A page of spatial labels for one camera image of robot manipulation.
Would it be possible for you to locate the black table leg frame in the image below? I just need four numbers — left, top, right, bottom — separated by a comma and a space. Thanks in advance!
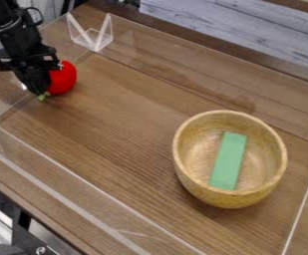
11, 211, 60, 255

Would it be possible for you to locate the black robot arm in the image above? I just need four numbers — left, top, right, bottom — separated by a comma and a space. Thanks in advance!
0, 0, 60, 97

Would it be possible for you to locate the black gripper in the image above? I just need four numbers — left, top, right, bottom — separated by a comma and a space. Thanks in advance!
0, 45, 62, 96

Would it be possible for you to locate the green rectangular block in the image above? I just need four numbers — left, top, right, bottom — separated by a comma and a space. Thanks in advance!
207, 131, 246, 190

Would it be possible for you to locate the clear acrylic corner bracket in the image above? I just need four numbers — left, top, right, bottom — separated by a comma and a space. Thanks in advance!
66, 14, 114, 53

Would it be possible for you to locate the red plush strawberry toy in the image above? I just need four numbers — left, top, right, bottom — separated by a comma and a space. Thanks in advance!
38, 61, 78, 101

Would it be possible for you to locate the clear acrylic tray wall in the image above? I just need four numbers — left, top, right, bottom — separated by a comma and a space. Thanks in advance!
0, 128, 205, 255

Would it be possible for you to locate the wooden bowl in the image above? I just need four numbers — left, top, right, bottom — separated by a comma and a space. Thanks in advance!
171, 111, 288, 209

